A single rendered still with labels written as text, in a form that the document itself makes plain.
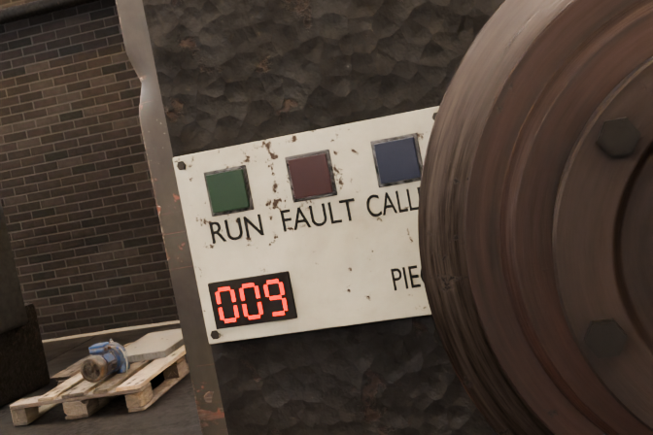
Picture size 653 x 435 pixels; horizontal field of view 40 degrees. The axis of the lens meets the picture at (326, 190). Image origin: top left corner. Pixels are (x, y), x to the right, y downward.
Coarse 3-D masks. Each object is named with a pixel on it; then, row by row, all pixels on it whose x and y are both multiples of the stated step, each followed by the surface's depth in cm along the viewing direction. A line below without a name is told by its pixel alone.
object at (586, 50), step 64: (576, 0) 60; (640, 0) 59; (576, 64) 59; (512, 128) 62; (576, 128) 59; (512, 192) 61; (512, 256) 61; (512, 320) 63; (512, 384) 64; (576, 384) 60
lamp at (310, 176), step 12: (312, 156) 80; (324, 156) 80; (300, 168) 81; (312, 168) 80; (324, 168) 80; (300, 180) 81; (312, 180) 80; (324, 180) 80; (300, 192) 81; (312, 192) 81; (324, 192) 80
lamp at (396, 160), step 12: (384, 144) 79; (396, 144) 78; (408, 144) 78; (384, 156) 79; (396, 156) 78; (408, 156) 78; (384, 168) 79; (396, 168) 79; (408, 168) 78; (384, 180) 79; (396, 180) 79
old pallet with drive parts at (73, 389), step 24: (144, 360) 540; (168, 360) 526; (72, 384) 513; (96, 384) 502; (120, 384) 541; (144, 384) 486; (168, 384) 521; (24, 408) 496; (48, 408) 520; (72, 408) 489; (96, 408) 497; (144, 408) 482
